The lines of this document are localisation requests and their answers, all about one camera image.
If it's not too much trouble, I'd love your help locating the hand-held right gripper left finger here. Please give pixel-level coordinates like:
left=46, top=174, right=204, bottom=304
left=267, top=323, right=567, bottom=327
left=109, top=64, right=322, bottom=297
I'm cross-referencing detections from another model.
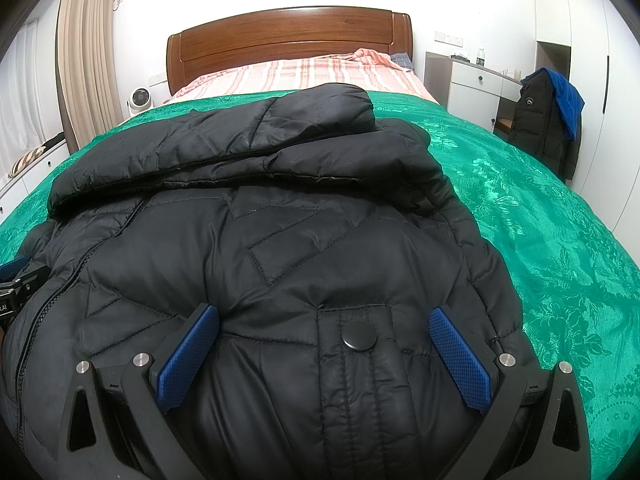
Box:
left=65, top=302, right=221, bottom=480

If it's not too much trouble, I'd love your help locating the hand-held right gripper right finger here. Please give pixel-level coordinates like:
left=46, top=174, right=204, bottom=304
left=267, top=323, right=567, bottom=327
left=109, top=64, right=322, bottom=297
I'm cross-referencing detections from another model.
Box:
left=427, top=306, right=590, bottom=480

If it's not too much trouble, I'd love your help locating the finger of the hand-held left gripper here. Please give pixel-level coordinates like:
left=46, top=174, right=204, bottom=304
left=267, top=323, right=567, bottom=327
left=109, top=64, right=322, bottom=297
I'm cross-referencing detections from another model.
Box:
left=0, top=257, right=30, bottom=282

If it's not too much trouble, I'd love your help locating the black puffer jacket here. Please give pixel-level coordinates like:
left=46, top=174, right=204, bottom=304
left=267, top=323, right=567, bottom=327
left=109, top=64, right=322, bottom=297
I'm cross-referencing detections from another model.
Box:
left=0, top=82, right=540, bottom=480

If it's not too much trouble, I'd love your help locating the white drawer cabinet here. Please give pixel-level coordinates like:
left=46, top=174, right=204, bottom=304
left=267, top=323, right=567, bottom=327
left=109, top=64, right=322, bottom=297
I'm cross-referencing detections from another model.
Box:
left=0, top=137, right=69, bottom=217

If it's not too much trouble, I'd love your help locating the striped cushion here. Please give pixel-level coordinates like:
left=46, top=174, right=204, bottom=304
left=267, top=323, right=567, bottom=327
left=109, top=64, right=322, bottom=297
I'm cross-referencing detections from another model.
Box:
left=7, top=145, right=47, bottom=179

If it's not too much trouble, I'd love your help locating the green patterned blanket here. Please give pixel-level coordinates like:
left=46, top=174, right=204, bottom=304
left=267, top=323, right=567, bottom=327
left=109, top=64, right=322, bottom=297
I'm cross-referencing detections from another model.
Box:
left=0, top=91, right=640, bottom=480

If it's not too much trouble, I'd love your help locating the white sheer curtain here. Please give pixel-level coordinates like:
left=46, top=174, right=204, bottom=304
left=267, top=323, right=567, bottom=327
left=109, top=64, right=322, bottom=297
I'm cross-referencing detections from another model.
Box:
left=0, top=16, right=67, bottom=177

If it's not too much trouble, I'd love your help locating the small white fan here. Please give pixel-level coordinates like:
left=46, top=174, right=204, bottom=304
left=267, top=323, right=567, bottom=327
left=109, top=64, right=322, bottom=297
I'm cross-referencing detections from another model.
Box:
left=126, top=87, right=151, bottom=117

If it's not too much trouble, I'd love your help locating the beige curtain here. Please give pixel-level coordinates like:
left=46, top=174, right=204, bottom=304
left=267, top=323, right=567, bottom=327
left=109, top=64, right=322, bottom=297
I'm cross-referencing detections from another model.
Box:
left=55, top=0, right=124, bottom=155

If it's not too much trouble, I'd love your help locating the black hanging coat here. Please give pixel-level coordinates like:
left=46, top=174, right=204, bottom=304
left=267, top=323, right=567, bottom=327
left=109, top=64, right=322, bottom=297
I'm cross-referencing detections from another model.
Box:
left=510, top=71, right=584, bottom=182

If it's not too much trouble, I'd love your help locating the white desk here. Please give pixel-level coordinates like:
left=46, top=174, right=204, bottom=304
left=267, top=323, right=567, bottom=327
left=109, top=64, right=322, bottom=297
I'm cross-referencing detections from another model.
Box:
left=425, top=51, right=524, bottom=134

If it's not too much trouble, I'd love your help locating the blue garment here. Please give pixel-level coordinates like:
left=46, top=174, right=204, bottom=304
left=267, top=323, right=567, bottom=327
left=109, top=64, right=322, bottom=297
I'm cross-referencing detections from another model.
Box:
left=520, top=67, right=586, bottom=139

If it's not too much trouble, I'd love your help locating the pink striped bed sheet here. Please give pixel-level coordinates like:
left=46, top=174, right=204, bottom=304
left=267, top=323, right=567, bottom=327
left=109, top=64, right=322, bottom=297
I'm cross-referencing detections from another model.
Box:
left=169, top=47, right=437, bottom=111

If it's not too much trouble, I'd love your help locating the white wardrobe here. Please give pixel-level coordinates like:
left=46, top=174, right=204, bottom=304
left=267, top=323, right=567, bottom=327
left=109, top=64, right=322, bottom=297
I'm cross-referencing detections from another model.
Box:
left=534, top=0, right=640, bottom=257

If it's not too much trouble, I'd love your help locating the wooden headboard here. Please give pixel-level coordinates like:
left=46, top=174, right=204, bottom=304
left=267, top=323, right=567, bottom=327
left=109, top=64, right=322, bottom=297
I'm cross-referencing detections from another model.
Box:
left=166, top=6, right=416, bottom=97

